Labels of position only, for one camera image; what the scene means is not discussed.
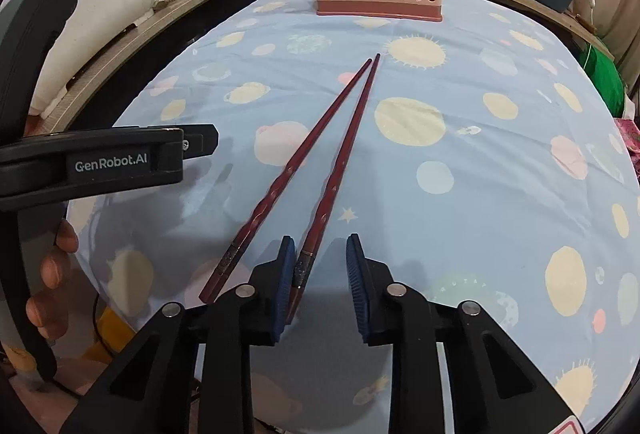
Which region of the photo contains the person's left hand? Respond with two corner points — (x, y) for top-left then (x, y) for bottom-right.
(25, 219), (81, 341)

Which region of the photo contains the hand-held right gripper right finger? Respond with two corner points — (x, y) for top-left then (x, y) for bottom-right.
(346, 234), (576, 434)

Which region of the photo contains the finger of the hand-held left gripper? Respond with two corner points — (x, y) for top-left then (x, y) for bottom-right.
(181, 124), (220, 161)

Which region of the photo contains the green cloth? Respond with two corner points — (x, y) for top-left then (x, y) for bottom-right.
(581, 41), (627, 118)

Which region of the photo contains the blue planet print tablecloth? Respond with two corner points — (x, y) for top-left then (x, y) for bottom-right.
(65, 0), (640, 434)

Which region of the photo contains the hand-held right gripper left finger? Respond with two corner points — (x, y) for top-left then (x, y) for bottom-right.
(60, 235), (297, 434)

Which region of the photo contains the white plastic storage bin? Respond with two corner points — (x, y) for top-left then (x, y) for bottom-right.
(47, 0), (157, 111)

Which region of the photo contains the dark red twisted chopstick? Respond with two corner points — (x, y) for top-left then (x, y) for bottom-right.
(199, 58), (374, 305)
(285, 53), (382, 325)

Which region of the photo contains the pink floral cloth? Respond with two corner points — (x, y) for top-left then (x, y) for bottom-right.
(614, 116), (640, 187)

